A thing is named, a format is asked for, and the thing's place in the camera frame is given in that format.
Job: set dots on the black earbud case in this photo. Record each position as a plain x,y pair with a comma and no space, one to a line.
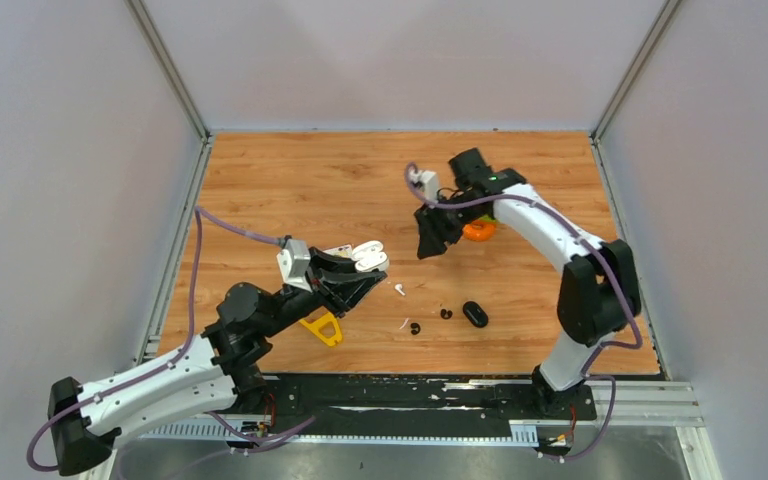
475,314

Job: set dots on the pink snack packet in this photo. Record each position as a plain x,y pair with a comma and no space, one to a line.
344,251

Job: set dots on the yellow triangular plastic piece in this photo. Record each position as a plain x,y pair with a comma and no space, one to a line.
326,329

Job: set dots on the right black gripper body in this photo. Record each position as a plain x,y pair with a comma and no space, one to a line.
449,222

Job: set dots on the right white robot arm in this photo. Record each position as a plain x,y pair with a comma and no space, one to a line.
599,291

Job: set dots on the white earbud charging case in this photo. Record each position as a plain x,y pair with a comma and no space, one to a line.
370,256

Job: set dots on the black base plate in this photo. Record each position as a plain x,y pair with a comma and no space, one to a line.
407,405

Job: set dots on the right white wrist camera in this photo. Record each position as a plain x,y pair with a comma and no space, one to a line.
427,183

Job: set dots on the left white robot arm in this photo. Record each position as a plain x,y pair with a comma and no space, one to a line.
215,369

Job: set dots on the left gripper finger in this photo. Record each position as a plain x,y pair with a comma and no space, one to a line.
342,292
325,267

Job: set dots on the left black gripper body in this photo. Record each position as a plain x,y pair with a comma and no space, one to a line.
295,304

